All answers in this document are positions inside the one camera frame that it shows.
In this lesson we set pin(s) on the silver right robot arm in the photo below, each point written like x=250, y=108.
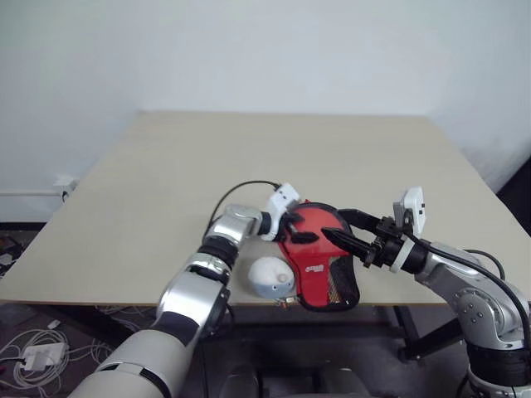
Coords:
x=477, y=298

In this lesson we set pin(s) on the dark rounded shape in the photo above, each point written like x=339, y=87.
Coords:
x=242, y=383
x=344, y=381

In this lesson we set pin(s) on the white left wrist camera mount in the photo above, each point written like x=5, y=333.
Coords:
x=284, y=195

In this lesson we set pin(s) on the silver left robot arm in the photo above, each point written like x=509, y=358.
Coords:
x=195, y=298

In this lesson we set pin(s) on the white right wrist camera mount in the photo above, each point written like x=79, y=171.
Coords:
x=415, y=207

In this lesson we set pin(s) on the red and black pouch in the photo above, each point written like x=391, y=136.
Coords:
x=344, y=287

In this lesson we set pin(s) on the white blue rounded pouch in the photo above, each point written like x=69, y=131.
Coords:
x=269, y=278

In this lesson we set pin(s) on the white wall socket box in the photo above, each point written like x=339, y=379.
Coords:
x=65, y=182

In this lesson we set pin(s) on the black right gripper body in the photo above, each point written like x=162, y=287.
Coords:
x=383, y=248

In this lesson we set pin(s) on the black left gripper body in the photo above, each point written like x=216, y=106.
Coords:
x=286, y=227

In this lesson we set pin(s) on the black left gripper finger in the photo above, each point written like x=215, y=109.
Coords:
x=293, y=217
x=305, y=237

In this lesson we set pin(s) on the white power adapter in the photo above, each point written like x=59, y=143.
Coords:
x=43, y=357

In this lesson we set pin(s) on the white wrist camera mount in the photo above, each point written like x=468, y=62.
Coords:
x=415, y=207
x=284, y=195

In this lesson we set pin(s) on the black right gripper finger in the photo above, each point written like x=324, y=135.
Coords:
x=348, y=244
x=365, y=219

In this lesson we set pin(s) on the black table leg frame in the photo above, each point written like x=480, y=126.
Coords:
x=431, y=340

